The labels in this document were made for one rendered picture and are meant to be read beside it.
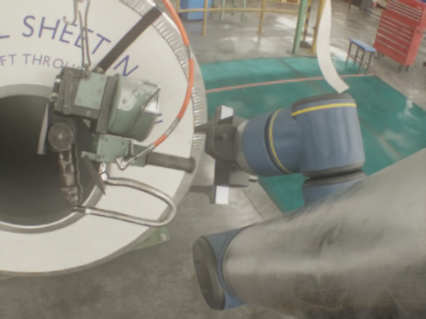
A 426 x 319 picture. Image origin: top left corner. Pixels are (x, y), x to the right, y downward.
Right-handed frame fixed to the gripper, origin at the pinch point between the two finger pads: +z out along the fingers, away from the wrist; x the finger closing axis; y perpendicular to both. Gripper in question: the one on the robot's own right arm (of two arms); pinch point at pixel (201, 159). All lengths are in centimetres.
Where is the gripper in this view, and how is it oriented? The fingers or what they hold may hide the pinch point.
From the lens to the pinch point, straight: 71.7
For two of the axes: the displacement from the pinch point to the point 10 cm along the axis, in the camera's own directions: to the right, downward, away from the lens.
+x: 0.7, -9.8, 1.8
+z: -5.8, 1.1, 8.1
